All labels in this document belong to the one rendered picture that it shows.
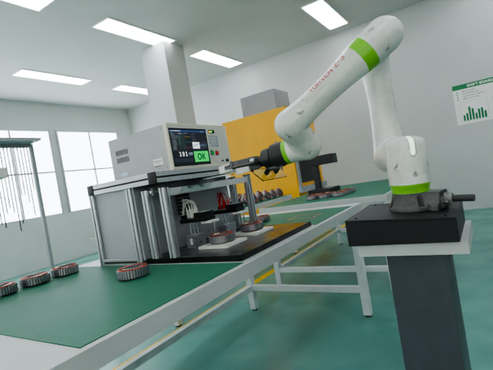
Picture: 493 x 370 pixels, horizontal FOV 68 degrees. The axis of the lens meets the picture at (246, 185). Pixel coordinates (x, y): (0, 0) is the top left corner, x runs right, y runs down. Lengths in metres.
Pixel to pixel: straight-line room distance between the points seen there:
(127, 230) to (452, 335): 1.25
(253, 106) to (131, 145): 4.17
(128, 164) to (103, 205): 0.22
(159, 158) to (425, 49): 5.62
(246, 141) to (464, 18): 3.70
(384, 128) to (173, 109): 4.57
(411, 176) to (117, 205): 1.17
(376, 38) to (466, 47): 5.40
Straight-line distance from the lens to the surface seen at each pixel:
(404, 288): 1.37
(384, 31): 1.35
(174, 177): 1.54
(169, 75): 5.88
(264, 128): 5.39
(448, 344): 1.42
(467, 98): 6.59
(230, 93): 7.99
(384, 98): 1.49
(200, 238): 1.66
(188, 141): 1.69
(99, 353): 0.87
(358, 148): 6.79
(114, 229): 1.72
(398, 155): 1.31
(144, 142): 1.70
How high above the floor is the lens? 1.02
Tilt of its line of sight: 1 degrees down
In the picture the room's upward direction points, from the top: 10 degrees counter-clockwise
